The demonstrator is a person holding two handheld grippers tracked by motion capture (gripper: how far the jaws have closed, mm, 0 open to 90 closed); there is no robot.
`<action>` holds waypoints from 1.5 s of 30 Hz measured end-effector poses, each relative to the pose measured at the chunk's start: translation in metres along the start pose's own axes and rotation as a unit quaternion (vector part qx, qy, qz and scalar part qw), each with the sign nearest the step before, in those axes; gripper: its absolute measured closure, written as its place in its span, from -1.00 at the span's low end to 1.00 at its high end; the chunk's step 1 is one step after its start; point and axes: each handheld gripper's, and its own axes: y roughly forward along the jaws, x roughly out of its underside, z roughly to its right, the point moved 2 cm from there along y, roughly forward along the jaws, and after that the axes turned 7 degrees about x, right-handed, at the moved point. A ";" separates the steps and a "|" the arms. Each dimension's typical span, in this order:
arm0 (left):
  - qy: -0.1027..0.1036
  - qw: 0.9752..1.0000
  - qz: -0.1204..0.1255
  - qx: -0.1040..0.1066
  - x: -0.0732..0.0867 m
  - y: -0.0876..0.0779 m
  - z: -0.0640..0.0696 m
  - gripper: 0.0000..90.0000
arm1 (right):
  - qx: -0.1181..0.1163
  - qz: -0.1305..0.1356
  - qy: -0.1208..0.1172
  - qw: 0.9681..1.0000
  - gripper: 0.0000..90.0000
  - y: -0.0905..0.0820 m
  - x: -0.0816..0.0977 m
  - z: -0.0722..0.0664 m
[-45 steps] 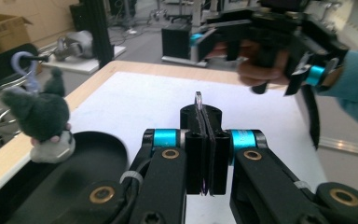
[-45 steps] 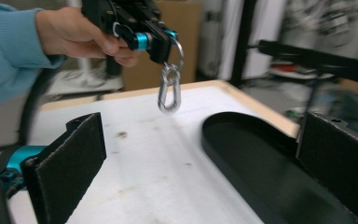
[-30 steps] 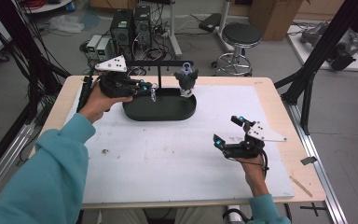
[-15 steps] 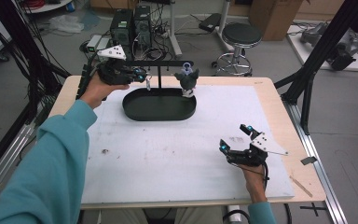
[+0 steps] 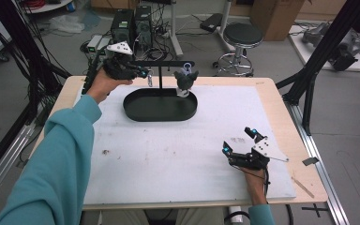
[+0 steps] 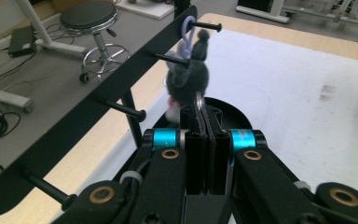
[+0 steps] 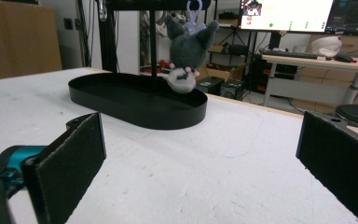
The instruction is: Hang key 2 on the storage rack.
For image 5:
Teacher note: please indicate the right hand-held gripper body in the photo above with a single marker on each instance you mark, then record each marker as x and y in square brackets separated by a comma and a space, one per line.
[256, 154]

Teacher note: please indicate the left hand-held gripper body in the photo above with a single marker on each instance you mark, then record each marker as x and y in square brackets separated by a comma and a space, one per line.
[117, 65]

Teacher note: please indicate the black hanger rack with tray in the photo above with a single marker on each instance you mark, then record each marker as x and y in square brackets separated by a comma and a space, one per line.
[156, 106]

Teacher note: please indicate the black and pink plush toy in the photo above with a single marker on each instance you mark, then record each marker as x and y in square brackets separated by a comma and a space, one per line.
[186, 82]

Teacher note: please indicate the person's left hand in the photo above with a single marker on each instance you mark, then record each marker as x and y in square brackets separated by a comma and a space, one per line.
[104, 87]

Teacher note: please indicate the person's right hand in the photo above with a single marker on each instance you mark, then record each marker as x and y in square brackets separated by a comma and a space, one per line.
[256, 187]

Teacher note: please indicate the silver metal clasp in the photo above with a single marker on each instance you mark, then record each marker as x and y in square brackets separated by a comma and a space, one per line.
[150, 81]

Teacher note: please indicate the white power supply unit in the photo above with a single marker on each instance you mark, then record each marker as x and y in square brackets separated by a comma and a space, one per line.
[104, 42]
[93, 43]

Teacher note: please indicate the black computer tower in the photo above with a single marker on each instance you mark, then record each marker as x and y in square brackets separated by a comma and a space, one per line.
[143, 26]
[122, 26]

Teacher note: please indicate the white foam mat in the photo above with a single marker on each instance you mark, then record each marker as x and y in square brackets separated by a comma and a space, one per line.
[184, 162]

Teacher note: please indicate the white desk leg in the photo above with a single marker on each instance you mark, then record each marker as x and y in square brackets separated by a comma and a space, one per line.
[225, 28]
[175, 34]

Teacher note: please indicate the small dark grey tag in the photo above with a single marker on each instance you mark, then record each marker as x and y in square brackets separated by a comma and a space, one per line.
[311, 161]

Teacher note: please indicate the thin wooden stick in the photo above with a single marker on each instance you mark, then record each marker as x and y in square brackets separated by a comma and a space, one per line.
[303, 187]

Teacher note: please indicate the white cylinder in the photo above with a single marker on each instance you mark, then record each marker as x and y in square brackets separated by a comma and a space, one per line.
[235, 214]

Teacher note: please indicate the clear plastic bag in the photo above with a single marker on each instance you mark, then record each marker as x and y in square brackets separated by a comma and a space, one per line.
[66, 24]

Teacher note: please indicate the flat black box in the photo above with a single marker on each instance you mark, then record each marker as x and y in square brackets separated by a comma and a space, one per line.
[211, 22]

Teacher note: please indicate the round white table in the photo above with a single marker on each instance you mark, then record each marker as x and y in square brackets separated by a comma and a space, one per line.
[50, 7]

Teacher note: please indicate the white floor board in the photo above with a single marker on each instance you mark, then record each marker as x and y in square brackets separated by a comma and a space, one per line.
[312, 59]

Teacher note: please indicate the black round stool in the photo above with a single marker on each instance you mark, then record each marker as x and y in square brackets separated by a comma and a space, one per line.
[243, 36]

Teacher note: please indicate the grey robot part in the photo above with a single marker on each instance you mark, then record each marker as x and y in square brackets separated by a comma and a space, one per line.
[314, 34]

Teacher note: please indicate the brown cardboard box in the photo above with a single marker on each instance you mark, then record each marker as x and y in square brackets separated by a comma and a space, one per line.
[275, 18]

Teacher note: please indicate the person's beige trousers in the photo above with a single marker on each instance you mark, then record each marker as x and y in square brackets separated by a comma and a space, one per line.
[128, 217]

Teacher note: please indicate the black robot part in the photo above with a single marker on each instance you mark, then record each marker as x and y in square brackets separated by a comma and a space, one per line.
[345, 54]

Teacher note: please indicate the aluminium rail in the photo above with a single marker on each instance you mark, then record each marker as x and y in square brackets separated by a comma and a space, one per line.
[322, 175]
[3, 162]

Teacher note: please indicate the black metal frame post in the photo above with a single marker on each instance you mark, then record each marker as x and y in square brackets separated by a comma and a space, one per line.
[18, 37]
[322, 50]

